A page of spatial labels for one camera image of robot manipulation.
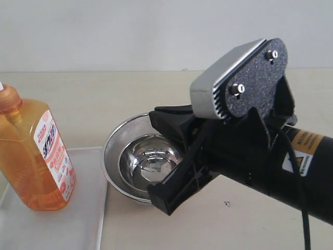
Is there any steel mesh colander bowl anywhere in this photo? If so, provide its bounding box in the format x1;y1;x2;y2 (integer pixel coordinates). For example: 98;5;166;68
101;113;162;204

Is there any white plastic tray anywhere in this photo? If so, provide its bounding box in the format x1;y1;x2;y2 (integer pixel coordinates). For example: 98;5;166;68
1;147;107;249

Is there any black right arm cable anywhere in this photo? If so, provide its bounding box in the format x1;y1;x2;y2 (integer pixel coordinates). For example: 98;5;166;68
277;124;312;250

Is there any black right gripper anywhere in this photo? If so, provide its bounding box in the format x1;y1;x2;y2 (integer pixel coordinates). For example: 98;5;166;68
147;77;298;215

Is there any orange dish soap pump bottle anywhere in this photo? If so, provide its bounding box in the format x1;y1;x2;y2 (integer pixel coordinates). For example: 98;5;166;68
1;83;76;211

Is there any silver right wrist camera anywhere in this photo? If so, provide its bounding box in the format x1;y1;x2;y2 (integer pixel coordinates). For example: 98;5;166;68
190;38;288;119

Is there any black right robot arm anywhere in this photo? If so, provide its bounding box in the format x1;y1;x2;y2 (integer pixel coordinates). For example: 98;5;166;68
148;78;332;223

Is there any small stainless steel bowl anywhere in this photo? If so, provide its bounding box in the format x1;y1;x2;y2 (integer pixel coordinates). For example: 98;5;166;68
119;133;183;191

